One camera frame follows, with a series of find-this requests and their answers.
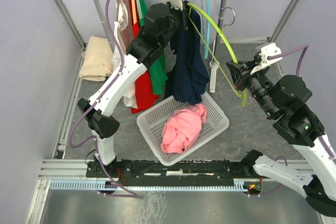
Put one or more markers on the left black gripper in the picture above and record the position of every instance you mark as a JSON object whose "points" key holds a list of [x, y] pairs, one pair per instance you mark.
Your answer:
{"points": [[181, 13]]}

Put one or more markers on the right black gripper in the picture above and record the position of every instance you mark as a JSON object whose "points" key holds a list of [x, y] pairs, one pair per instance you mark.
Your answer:
{"points": [[240, 72]]}

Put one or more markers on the yellow green hanger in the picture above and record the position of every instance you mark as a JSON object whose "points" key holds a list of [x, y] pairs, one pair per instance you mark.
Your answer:
{"points": [[219, 32]]}

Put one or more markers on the navy blue t shirt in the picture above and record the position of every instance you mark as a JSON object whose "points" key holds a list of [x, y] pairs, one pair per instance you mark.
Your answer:
{"points": [[189, 77]]}

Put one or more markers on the green t shirt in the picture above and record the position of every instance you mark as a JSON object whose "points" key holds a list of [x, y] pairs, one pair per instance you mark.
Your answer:
{"points": [[157, 70]]}

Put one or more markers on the pink t shirt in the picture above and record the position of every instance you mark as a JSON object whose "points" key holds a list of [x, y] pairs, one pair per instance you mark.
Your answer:
{"points": [[183, 128]]}

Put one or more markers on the mint green hanger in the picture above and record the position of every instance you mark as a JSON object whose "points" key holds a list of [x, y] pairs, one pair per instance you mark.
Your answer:
{"points": [[140, 14]]}

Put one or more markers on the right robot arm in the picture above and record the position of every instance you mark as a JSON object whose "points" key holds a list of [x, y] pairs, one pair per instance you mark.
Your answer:
{"points": [[285, 104]]}

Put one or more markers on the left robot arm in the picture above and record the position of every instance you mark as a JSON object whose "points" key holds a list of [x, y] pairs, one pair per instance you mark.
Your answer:
{"points": [[160, 24]]}

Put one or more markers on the orange hanger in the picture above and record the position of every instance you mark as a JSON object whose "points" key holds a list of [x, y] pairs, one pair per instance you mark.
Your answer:
{"points": [[134, 12]]}

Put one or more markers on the white t shirt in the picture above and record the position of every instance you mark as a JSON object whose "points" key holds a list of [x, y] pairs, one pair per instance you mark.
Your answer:
{"points": [[124, 34]]}

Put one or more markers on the grey hanger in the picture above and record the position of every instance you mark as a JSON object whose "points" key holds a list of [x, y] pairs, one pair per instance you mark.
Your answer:
{"points": [[119, 11]]}

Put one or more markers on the red t shirt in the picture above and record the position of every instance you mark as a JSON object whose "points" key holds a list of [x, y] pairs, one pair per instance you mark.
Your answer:
{"points": [[145, 97]]}

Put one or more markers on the folded beige cloth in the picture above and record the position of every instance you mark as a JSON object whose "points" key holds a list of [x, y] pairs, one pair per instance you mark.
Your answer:
{"points": [[97, 65]]}

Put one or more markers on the white plastic basket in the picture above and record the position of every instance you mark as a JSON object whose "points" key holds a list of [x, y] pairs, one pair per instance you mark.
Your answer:
{"points": [[151, 124]]}

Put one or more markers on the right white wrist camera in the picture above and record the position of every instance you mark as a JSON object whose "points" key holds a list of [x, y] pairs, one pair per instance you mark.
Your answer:
{"points": [[267, 54]]}

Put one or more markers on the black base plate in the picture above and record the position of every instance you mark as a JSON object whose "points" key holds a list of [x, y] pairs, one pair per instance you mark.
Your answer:
{"points": [[184, 173]]}

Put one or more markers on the light blue cable duct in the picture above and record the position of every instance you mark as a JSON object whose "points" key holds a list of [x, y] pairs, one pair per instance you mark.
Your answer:
{"points": [[101, 185]]}

